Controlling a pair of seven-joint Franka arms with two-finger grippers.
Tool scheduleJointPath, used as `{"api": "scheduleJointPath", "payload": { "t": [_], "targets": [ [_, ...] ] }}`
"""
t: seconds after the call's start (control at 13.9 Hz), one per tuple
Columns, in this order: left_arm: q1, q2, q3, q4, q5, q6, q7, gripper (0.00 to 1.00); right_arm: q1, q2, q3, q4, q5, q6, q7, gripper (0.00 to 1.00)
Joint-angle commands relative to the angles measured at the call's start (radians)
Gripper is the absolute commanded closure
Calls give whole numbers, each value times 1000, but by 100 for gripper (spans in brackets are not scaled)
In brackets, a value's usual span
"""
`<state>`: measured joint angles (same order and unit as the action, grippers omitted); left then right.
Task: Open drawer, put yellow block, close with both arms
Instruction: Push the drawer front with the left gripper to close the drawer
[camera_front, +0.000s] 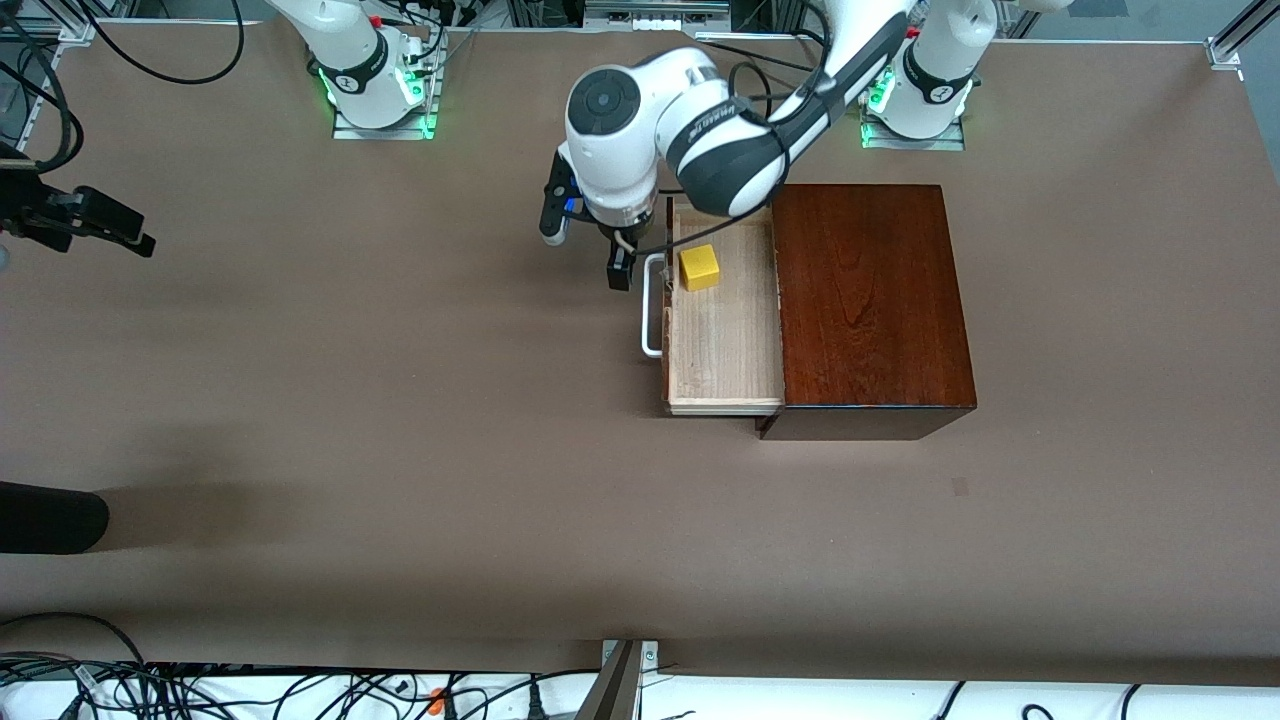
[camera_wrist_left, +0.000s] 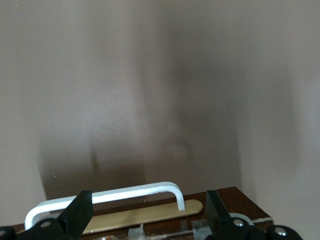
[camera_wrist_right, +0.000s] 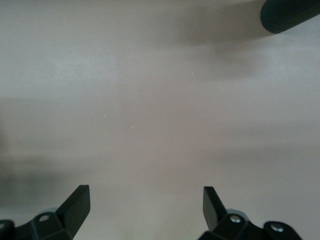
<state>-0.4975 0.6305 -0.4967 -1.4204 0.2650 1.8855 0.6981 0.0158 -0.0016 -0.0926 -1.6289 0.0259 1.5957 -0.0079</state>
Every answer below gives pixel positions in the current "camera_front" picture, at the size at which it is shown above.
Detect black round-ended cylinder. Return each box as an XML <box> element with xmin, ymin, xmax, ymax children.
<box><xmin>0</xmin><ymin>482</ymin><xmax>109</xmax><ymax>555</ymax></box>

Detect wooden drawer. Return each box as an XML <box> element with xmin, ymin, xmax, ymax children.
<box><xmin>663</xmin><ymin>196</ymin><xmax>788</xmax><ymax>418</ymax></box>

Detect aluminium bracket with dark bar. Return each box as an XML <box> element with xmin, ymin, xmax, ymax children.
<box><xmin>578</xmin><ymin>640</ymin><xmax>661</xmax><ymax>720</ymax></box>

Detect black straight cable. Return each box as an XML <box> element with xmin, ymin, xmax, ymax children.
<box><xmin>695</xmin><ymin>33</ymin><xmax>831</xmax><ymax>76</ymax></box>

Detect grey power strip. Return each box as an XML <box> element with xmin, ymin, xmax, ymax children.
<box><xmin>583</xmin><ymin>0</ymin><xmax>733</xmax><ymax>33</ymax></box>

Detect dark brown wooden cabinet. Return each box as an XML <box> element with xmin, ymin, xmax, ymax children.
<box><xmin>757</xmin><ymin>184</ymin><xmax>979</xmax><ymax>442</ymax></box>

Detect white drawer handle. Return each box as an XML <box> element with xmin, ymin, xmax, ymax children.
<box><xmin>641</xmin><ymin>252</ymin><xmax>669</xmax><ymax>359</ymax></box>

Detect yellow wooden block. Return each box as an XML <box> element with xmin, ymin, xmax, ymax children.
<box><xmin>679</xmin><ymin>244</ymin><xmax>722</xmax><ymax>292</ymax></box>

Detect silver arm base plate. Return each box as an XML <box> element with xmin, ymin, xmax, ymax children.
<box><xmin>860</xmin><ymin>112</ymin><xmax>967</xmax><ymax>152</ymax></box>
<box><xmin>332</xmin><ymin>95</ymin><xmax>441</xmax><ymax>141</ymax></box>

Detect aluminium frame profile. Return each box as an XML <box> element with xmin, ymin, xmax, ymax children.
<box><xmin>0</xmin><ymin>0</ymin><xmax>96</xmax><ymax>43</ymax></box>
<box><xmin>1205</xmin><ymin>0</ymin><xmax>1280</xmax><ymax>71</ymax></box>

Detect black looping cable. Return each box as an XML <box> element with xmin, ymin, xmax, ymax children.
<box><xmin>75</xmin><ymin>0</ymin><xmax>248</xmax><ymax>86</ymax></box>

